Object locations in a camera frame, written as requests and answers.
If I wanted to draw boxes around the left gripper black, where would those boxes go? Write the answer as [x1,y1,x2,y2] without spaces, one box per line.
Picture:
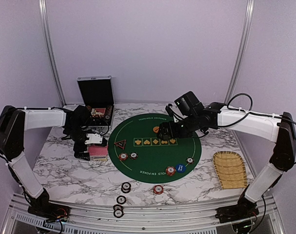
[65,125,93,161]

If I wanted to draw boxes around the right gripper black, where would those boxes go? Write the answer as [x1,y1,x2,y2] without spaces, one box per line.
[156,115,199,141]

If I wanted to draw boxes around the orange big blind button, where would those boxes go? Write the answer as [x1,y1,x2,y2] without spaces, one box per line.
[153,126,159,133]

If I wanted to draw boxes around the red-backed playing card deck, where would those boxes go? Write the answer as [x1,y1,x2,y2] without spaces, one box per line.
[88,145,108,157]

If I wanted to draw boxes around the blue small blind button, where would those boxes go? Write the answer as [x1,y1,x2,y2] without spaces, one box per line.
[175,164,186,173]

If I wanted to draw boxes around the small orange chip pile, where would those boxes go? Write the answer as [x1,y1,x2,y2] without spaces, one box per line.
[166,166,176,176]
[118,153,128,161]

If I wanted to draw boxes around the triangular all-in button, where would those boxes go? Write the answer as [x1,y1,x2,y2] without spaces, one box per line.
[114,139,127,150]

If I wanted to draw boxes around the dark chips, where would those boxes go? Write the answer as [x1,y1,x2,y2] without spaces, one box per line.
[130,152,138,159]

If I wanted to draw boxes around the orange red chip stack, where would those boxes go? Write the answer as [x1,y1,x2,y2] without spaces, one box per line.
[153,185,164,195]

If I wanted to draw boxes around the dark brown chip stack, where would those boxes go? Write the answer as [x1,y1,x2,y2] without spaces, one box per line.
[121,182,131,194]

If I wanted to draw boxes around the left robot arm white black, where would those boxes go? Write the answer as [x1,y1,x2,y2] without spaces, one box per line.
[0,105,91,217]

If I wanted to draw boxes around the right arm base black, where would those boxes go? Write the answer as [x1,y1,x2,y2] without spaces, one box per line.
[215,195,259,223]

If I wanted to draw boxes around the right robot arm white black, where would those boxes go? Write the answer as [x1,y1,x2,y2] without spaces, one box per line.
[157,91,296,218]

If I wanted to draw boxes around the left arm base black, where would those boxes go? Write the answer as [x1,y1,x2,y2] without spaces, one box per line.
[24,189,70,221]

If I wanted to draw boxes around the round green poker mat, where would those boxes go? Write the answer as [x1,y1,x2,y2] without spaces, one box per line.
[108,114,202,184]

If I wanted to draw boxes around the card deck box in case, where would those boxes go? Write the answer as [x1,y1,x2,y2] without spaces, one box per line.
[91,108,106,116]

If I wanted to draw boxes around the right chip row in case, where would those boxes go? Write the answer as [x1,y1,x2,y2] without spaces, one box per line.
[104,105,113,121]

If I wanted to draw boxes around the aluminium poker case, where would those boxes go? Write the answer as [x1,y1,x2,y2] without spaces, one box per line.
[77,76,114,128]

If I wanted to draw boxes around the fallen dark chip on table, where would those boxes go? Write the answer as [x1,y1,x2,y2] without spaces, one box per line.
[116,195,127,205]

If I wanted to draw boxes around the woven bamboo tray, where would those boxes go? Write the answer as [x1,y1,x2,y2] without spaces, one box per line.
[213,151,248,190]

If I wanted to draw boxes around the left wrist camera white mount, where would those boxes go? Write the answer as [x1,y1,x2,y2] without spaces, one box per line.
[85,133,107,147]

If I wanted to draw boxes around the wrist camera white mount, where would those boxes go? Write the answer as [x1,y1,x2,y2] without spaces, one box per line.
[165,104,179,122]
[85,133,107,147]

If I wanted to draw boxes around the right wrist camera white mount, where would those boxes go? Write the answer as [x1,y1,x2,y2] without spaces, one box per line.
[165,104,179,122]

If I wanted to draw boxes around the front aluminium rail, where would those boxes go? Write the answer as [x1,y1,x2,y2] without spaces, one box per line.
[1,195,285,234]

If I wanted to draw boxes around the fallen dark chip lower rail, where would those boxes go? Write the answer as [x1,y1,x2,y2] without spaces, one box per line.
[113,210,124,218]

